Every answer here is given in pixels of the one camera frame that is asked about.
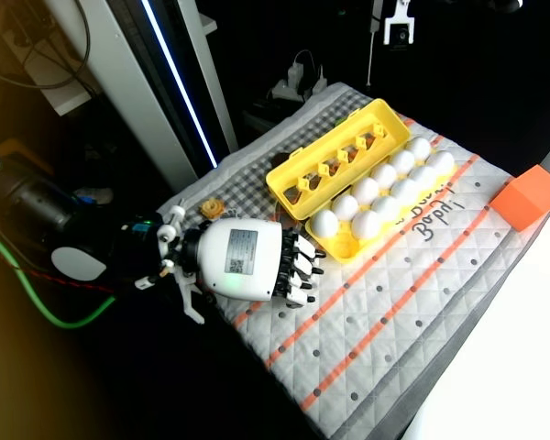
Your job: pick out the dark brown round toy disc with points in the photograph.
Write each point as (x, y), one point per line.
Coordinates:
(279, 159)

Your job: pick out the yellow swirl toy cookie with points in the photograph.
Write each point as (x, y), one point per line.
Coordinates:
(212, 208)

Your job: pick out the white power strip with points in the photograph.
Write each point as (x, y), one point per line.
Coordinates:
(293, 88)

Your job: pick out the blue light strip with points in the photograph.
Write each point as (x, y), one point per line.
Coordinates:
(179, 82)

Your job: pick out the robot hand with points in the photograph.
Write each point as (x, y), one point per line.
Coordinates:
(252, 275)

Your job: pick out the narrow white metal post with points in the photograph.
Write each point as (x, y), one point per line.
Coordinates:
(211, 69)

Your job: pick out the white charger plug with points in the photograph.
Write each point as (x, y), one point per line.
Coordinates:
(296, 72)

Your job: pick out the camera on white bracket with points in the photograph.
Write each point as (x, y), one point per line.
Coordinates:
(398, 27)

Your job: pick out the green round toy disc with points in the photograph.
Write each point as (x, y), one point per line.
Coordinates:
(338, 121)

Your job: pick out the orange cube block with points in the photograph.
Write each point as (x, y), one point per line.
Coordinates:
(527, 197)

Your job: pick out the grey quilt with bear print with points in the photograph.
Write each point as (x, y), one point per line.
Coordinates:
(371, 321)

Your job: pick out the yellow egg carton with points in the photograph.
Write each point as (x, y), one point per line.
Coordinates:
(385, 119)

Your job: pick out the wide white metal post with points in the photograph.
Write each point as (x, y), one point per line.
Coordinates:
(128, 91)

